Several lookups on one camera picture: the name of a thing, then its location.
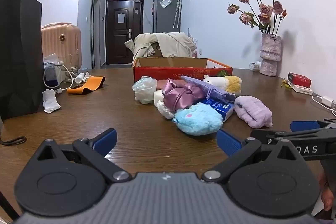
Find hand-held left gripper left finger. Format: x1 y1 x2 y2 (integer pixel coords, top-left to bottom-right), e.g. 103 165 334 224
37 128 133 183

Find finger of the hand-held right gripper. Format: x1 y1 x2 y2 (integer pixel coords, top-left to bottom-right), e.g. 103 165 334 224
251 127 336 146
290 118 336 132

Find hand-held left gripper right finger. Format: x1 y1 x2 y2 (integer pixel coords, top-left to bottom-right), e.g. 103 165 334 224
202 130 305 184

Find blue plush toy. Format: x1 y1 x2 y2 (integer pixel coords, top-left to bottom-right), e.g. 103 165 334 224
172 103 223 136

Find lavender drawstring pouch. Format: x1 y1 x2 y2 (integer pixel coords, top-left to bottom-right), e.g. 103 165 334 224
181 75 236 102

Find pink satin bow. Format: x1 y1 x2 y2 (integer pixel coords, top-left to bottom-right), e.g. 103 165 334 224
161 78 205 112

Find red cardboard box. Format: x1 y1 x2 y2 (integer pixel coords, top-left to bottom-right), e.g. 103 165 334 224
133 57 233 83

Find person's right hand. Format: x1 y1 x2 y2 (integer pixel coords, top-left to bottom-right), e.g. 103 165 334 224
319 169 336 212

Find blue tissue pack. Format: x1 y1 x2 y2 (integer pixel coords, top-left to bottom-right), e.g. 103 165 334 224
201 97 235 122

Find lavender fuzzy towel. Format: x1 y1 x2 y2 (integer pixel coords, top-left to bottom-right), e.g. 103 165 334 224
234 95 273 128

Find white and red packet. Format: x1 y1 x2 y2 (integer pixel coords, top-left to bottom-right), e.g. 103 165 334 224
290 84 313 94

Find orange elastic band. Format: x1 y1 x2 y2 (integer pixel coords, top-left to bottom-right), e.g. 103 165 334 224
67 76 106 95

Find clear plastic bag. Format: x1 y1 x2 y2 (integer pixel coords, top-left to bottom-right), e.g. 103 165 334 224
132 76 157 104

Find yellow fluffy toy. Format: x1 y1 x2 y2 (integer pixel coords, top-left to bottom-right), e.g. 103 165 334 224
224 75 242 94

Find crumpled white plastic bag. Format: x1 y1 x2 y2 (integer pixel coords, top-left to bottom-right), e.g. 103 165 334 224
157 100 176 119

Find white foam block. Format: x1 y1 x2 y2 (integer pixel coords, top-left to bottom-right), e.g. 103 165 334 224
154 89 164 105

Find white plush toy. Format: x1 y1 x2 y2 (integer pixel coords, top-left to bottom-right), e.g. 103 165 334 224
203 74 227 88

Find white plastic bottle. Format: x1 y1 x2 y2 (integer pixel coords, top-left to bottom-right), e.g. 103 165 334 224
76 72 91 84

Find crumpled white tissue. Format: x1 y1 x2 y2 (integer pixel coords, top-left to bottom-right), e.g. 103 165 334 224
42 89 61 114

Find lavender ceramic vase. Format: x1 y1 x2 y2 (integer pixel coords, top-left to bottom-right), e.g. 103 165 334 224
259 33 282 77

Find glass jar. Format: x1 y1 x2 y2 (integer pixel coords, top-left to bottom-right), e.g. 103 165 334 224
58 55 79 77

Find dark brown door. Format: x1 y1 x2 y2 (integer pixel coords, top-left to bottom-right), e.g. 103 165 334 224
106 0 144 65

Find brown chair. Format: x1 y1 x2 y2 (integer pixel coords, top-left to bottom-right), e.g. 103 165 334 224
152 42 164 58

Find pink suitcase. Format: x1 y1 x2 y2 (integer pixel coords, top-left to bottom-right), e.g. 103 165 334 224
41 22 82 75

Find beige coat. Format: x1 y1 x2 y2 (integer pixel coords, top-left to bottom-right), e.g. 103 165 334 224
125 32 197 64

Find dried pink roses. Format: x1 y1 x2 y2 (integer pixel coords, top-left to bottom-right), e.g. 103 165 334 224
227 0 288 37

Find black paper bag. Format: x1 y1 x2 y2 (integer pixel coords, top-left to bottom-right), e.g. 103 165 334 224
0 0 45 119

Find grey refrigerator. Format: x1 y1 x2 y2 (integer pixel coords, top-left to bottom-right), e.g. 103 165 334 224
153 0 181 33

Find folded umbrella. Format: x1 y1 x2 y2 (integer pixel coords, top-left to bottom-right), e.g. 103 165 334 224
173 0 182 29

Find white charger with cable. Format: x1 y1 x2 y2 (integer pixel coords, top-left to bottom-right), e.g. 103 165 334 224
312 95 336 117

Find white cable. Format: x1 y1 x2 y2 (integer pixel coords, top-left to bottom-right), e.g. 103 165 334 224
43 64 79 94

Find black strap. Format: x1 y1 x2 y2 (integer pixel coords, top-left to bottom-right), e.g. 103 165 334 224
0 136 27 146

